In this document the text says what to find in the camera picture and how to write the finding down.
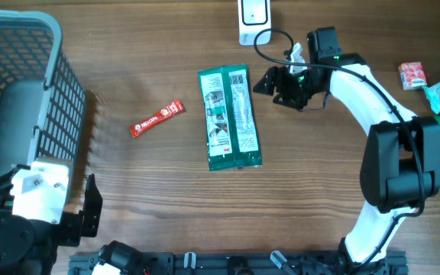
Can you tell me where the green 3M gloves packet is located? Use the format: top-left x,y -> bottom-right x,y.
198,64 -> 263,171

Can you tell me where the red stick sachet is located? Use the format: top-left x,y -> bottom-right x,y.
130,100 -> 185,138

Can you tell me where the red packet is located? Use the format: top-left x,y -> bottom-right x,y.
398,62 -> 427,90

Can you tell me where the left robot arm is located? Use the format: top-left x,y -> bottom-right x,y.
0,165 -> 103,274

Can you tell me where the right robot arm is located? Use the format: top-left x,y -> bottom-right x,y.
254,27 -> 440,274

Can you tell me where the white barcode scanner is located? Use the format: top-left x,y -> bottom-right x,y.
238,0 -> 272,47

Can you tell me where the grey plastic mesh basket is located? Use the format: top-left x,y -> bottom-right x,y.
0,10 -> 86,176

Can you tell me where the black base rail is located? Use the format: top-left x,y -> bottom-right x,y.
68,251 -> 409,275

